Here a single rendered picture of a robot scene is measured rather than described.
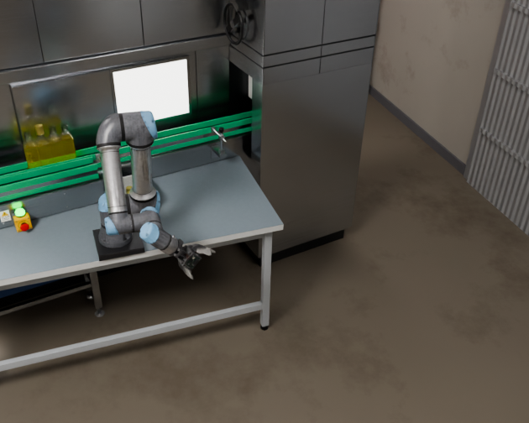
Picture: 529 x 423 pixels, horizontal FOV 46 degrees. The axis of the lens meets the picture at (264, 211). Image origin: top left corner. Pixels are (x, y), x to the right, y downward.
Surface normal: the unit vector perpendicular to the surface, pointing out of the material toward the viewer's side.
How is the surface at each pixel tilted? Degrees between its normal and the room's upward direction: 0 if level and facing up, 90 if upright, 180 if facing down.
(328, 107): 90
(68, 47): 90
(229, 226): 0
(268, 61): 90
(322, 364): 0
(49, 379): 0
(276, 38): 90
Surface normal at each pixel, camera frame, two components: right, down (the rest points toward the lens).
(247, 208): 0.02, -0.82
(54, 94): 0.49, 0.51
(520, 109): -0.94, 0.18
